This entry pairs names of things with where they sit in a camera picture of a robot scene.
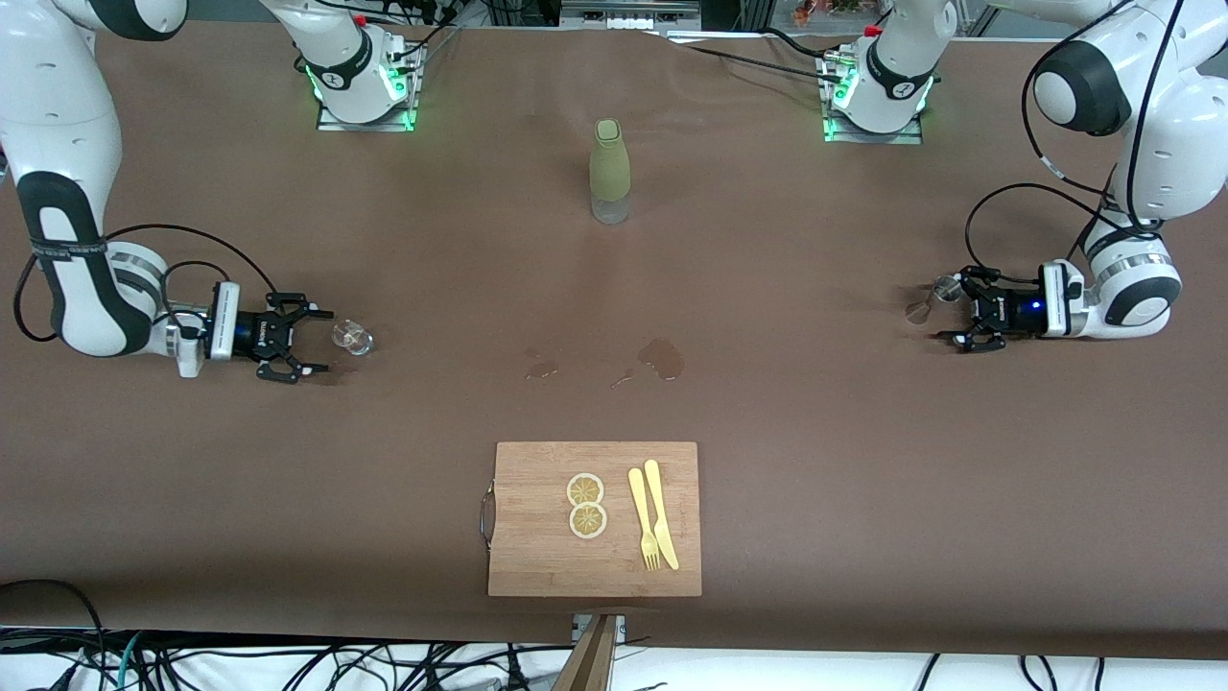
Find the steel jigger measuring cup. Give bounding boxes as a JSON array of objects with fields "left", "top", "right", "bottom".
[{"left": 906, "top": 275, "right": 962, "bottom": 324}]

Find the wooden cutting board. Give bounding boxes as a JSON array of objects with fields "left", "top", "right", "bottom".
[{"left": 487, "top": 441, "right": 702, "bottom": 598}]

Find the large liquid puddle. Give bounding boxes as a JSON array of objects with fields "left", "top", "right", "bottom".
[{"left": 638, "top": 338, "right": 686, "bottom": 382}]

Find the green sleeved glass bottle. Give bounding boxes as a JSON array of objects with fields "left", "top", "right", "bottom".
[{"left": 589, "top": 119, "right": 631, "bottom": 225}]

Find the yellow plastic knife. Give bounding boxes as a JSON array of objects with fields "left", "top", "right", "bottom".
[{"left": 644, "top": 460, "right": 680, "bottom": 571}]

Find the yellow plastic fork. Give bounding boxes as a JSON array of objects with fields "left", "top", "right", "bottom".
[{"left": 628, "top": 467, "right": 663, "bottom": 572}]

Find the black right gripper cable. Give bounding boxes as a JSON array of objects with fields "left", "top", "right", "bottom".
[{"left": 12, "top": 225, "right": 281, "bottom": 343}]

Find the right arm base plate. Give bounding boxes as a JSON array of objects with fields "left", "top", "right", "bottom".
[{"left": 317, "top": 38, "right": 423, "bottom": 132}]

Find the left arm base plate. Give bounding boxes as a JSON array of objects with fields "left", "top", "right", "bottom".
[{"left": 820, "top": 53, "right": 927, "bottom": 145}]

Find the thick black floor cable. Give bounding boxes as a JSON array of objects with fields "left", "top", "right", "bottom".
[{"left": 0, "top": 579, "right": 108, "bottom": 691}]

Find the teal floor cable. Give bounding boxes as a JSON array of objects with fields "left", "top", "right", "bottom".
[{"left": 91, "top": 631, "right": 145, "bottom": 691}]

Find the thin black power cable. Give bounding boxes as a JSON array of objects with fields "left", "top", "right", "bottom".
[{"left": 672, "top": 27, "right": 840, "bottom": 92}]

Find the wooden post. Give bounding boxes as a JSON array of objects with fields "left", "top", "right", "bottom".
[{"left": 552, "top": 614, "right": 620, "bottom": 691}]

